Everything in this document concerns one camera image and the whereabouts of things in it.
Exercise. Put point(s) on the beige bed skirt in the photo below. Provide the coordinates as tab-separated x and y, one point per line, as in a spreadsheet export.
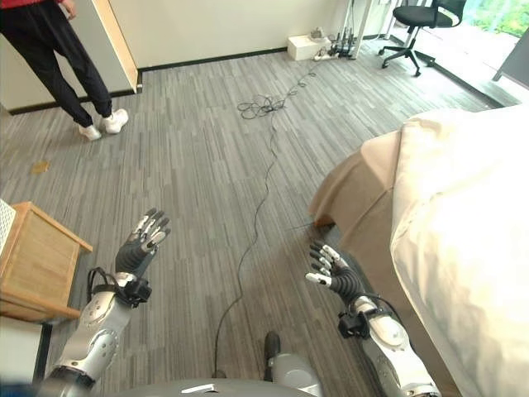
359	194

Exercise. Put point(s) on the wooden wall panel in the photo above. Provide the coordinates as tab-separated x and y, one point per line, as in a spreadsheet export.
117	45

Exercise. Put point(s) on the white power strip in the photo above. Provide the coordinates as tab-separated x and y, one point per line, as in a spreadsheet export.
321	55

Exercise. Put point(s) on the wooden bedside table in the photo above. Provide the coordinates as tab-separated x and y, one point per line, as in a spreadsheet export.
37	264

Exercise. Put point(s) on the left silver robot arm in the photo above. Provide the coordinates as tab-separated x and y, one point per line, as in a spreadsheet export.
93	331

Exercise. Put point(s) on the white quilt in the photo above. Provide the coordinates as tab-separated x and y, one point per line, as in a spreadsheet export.
467	231

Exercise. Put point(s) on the silver robot body and leg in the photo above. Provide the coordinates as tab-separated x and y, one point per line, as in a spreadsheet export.
264	372

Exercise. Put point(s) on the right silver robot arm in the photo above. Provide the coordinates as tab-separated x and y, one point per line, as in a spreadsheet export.
388	347

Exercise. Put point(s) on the person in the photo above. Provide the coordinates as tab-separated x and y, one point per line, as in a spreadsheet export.
62	62

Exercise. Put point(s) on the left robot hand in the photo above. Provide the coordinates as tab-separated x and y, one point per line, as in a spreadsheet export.
134	253

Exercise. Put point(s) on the white box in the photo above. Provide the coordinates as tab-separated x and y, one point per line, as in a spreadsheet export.
308	47

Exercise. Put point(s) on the white perforated device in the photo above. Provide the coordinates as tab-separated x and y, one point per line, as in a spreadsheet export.
6	225

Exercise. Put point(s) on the dark door panel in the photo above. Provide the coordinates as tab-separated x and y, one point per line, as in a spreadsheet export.
512	58

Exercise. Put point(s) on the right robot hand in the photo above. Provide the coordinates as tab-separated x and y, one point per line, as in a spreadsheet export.
339	273

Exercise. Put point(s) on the black chargers cluster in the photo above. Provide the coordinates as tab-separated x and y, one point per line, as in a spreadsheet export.
342	44

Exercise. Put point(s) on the white desk leg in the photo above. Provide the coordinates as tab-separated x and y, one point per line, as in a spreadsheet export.
358	27

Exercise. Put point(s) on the black office chair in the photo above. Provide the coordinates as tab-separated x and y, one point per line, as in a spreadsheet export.
417	29

